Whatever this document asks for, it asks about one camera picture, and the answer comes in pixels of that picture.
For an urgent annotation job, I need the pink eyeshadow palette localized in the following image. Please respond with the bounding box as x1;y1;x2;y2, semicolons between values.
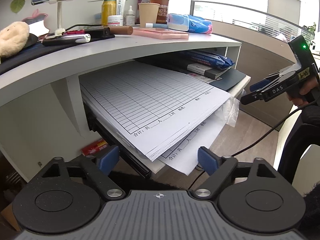
132;28;189;40

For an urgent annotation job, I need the person's right hand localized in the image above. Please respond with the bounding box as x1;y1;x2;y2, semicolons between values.
287;76;319;107

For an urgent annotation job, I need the red cylindrical can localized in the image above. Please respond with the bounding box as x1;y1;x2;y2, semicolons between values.
81;138;108;156

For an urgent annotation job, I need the dark blue folder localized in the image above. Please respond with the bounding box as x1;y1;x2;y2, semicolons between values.
209;68;246;91

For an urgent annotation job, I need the potted green plant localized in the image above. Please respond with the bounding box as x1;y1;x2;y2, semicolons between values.
302;22;317;40

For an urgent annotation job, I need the white black small box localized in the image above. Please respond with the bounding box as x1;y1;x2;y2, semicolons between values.
187;63;231;80

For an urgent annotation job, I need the blue wet wipes pack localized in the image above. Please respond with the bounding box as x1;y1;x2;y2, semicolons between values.
181;50;234;69

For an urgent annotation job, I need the white red small box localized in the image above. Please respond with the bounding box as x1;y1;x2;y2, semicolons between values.
189;73;201;78

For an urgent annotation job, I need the printed form paper stack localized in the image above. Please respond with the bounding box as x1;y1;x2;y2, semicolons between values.
79;60;232;176

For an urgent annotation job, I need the white desk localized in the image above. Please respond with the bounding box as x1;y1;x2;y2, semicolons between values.
0;0;243;183

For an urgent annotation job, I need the blue tissue pack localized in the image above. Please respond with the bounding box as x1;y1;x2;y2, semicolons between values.
167;13;213;34

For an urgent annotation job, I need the blue white tube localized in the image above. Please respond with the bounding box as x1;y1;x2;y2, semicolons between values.
145;23;168;29

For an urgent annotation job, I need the brown drink cup with straw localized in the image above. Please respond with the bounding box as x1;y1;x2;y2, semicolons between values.
150;0;169;24

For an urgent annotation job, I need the kraft paper cup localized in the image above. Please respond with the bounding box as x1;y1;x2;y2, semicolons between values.
138;3;160;28

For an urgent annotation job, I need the black desk mat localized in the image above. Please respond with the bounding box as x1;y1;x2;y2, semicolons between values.
1;31;115;75

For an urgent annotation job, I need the black red lipstick tube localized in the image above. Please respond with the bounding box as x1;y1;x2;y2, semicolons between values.
63;27;111;38

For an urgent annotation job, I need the brown cylindrical tube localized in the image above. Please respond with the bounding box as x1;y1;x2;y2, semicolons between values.
109;26;133;35

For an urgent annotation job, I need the white phone stand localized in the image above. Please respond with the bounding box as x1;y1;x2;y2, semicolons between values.
48;0;73;36

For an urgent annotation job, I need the small white dropper bottle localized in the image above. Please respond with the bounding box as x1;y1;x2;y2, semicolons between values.
125;6;135;26

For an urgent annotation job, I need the white cream jar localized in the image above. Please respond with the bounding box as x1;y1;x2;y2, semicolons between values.
107;15;123;27

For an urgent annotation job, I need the beige plush toy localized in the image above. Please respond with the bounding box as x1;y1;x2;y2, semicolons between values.
0;21;29;57

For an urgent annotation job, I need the apple shaped mirror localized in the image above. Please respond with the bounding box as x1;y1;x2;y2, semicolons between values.
22;9;50;37

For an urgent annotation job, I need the white tube green cap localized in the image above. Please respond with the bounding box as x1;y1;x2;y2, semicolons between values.
116;0;127;16

